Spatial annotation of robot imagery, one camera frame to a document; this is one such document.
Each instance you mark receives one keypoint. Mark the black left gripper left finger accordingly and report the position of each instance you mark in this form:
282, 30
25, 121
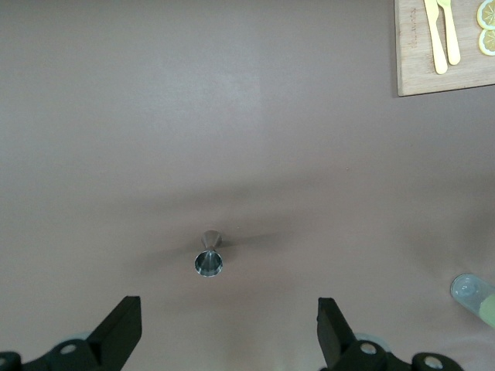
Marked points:
112, 332

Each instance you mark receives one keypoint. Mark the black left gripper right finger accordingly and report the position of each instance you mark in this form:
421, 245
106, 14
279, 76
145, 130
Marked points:
340, 336

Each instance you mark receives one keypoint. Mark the steel jigger measuring cup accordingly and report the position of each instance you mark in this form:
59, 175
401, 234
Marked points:
209, 263

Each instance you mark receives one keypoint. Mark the green sleeved glass bottle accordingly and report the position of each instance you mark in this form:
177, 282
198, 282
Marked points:
473, 295

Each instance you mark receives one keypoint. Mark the brown table cover sheet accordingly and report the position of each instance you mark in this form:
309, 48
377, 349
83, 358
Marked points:
193, 116

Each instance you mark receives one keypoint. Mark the wooden cutting board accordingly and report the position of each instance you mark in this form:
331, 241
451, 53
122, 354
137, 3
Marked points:
414, 73

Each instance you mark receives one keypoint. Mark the yellow plastic knife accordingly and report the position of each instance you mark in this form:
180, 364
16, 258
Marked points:
437, 42

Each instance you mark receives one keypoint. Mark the yellow plastic fork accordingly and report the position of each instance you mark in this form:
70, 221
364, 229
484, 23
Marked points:
452, 46

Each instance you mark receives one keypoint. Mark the lemon slice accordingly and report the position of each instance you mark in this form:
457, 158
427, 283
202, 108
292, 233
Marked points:
488, 13
489, 42

